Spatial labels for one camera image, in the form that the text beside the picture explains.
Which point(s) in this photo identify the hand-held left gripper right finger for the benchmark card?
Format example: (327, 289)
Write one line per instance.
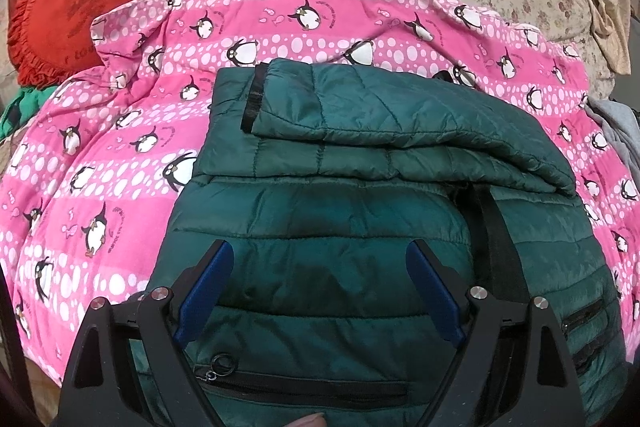
(435, 297)

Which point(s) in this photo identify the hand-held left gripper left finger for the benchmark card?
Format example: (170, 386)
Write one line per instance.
(202, 294)

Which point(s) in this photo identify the green puffer jacket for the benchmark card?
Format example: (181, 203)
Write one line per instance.
(350, 187)

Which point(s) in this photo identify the person's left hand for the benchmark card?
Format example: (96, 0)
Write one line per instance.
(309, 421)

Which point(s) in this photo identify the pink penguin print blanket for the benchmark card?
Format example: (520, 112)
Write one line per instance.
(115, 157)

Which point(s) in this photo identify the grey cloth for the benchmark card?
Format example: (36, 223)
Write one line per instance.
(617, 127)

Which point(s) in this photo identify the green cloth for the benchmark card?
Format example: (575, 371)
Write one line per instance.
(20, 112)

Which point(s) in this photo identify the red ruffled pillow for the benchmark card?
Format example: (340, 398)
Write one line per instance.
(90, 2)

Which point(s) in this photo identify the beige cloth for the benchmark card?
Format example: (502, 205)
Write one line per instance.
(605, 12)

